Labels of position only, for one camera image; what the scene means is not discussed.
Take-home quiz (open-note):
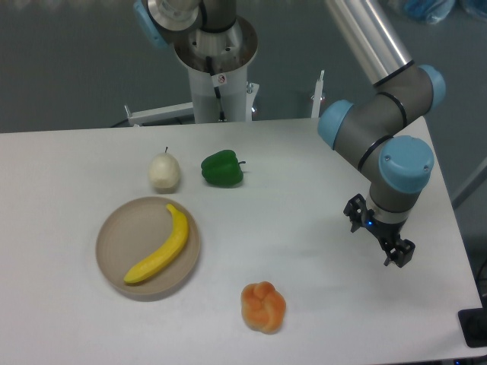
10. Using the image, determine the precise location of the black base cable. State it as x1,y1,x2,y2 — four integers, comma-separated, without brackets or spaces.
205,56,228,123

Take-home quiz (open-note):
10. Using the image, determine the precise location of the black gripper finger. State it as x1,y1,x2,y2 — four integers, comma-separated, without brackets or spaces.
384,238,415,268
343,194,368,232

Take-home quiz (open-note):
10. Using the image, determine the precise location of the black box at edge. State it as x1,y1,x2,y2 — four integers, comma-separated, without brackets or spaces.
458,308,486,348

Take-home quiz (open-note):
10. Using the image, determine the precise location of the beige round plate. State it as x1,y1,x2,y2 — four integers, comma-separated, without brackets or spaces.
96,196,201,301

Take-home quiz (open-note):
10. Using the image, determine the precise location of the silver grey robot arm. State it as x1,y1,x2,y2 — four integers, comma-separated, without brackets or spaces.
133,1,446,267

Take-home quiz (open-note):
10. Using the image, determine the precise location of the white metal bracket left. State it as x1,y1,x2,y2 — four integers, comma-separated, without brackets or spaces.
124,102,193,126

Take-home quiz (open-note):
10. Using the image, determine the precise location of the green bell pepper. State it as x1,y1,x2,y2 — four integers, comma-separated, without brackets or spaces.
200,150,245,187

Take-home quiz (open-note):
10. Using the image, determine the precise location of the white metal bracket right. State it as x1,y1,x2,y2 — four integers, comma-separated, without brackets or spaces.
310,69,325,118

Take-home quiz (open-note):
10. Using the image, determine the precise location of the blue plastic bag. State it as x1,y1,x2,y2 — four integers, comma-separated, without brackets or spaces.
399,0,486,25

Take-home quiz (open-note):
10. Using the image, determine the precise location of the white metal bracket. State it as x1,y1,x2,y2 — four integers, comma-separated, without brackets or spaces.
124,102,193,126
310,69,325,118

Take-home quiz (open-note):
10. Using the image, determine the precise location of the yellow banana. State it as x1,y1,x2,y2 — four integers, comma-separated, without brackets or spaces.
123,204,189,284

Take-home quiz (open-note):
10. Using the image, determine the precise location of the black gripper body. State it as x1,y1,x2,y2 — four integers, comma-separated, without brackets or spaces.
364,209,405,248

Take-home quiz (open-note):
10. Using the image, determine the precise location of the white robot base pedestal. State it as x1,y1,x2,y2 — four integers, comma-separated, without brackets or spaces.
174,16,258,123

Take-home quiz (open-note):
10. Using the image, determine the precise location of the orange knotted bread roll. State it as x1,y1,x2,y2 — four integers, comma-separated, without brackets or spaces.
240,281,287,335

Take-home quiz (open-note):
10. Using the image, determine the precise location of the white pear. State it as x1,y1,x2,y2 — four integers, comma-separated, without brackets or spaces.
148,148,181,192

